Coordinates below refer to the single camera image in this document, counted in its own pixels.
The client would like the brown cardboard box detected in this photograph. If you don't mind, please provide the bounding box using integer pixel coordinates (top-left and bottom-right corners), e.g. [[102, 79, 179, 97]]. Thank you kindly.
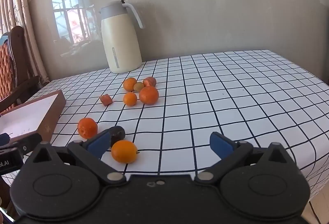
[[0, 90, 67, 145]]

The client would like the large round orange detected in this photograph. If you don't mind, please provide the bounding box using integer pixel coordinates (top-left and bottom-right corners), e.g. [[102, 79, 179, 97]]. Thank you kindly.
[[139, 86, 159, 105]]

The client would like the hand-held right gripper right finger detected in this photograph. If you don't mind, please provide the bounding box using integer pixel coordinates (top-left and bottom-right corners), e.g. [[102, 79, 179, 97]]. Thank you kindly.
[[194, 132, 300, 185]]

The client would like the bumpy mandarin orange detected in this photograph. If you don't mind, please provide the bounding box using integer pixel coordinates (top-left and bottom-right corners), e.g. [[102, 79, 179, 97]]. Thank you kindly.
[[78, 117, 98, 139], [123, 77, 138, 92]]

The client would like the wooden chair orange cushion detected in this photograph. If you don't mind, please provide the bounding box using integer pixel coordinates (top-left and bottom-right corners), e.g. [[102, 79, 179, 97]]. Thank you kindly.
[[0, 26, 43, 114]]

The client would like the smooth oval orange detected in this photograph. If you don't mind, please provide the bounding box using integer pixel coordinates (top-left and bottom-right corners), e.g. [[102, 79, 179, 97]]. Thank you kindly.
[[111, 140, 140, 163]]

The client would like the cream thermos jug grey lid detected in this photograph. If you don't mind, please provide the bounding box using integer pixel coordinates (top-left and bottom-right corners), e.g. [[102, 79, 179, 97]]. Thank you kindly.
[[100, 0, 144, 74]]

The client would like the white black checkered tablecloth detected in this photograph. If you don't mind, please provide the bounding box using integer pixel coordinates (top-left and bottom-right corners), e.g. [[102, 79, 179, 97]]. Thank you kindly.
[[0, 49, 329, 201]]

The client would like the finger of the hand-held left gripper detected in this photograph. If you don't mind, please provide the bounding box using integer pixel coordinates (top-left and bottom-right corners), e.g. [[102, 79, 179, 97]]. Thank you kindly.
[[0, 133, 13, 147], [10, 133, 43, 156]]

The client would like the beige patterned curtain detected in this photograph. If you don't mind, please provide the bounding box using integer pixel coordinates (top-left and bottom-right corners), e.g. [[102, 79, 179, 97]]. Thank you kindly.
[[0, 0, 50, 86]]

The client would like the wrinkled red-orange persimmon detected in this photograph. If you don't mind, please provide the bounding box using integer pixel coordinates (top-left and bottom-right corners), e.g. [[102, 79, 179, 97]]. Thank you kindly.
[[100, 94, 114, 106]]

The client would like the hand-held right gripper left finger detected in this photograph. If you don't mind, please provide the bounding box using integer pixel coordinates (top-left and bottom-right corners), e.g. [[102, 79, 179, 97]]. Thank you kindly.
[[24, 130, 127, 185]]

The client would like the small round orange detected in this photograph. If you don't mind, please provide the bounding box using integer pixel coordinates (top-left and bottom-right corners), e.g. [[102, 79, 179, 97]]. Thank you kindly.
[[123, 92, 138, 107]]

